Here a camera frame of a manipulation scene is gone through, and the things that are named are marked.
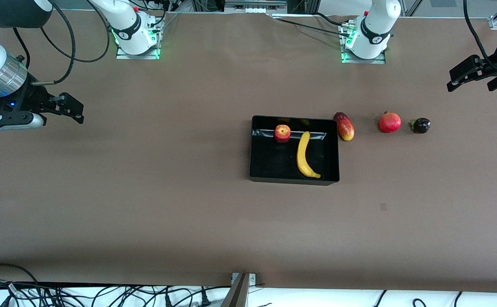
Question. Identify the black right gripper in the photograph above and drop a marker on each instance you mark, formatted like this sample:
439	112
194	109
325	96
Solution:
32	97

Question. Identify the yellow banana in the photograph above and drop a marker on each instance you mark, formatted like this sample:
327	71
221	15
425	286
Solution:
303	157

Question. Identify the red apple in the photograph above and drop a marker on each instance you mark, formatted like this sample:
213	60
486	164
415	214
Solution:
282	133

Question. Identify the black plastic box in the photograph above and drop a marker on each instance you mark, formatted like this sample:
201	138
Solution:
274	166

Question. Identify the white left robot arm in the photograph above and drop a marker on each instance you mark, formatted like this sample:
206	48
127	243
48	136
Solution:
374	30

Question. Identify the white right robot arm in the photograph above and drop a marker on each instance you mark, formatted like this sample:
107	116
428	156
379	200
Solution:
131	25

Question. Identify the dark purple mangosteen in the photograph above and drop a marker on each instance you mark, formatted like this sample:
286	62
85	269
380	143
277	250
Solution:
421	125

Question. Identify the red pomegranate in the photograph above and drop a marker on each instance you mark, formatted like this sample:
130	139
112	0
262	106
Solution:
389	123

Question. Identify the red yellow mango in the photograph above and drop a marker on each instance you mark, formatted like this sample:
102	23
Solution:
346	128

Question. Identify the silver power strip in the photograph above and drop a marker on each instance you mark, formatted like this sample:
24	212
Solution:
255	6

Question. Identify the aluminium profile bar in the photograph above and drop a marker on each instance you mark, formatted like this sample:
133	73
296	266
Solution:
238	294

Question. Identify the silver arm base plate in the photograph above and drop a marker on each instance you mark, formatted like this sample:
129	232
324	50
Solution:
122	54
380	59

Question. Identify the silver mounting bracket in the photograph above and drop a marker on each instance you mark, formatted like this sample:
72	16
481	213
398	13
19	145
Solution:
252	279

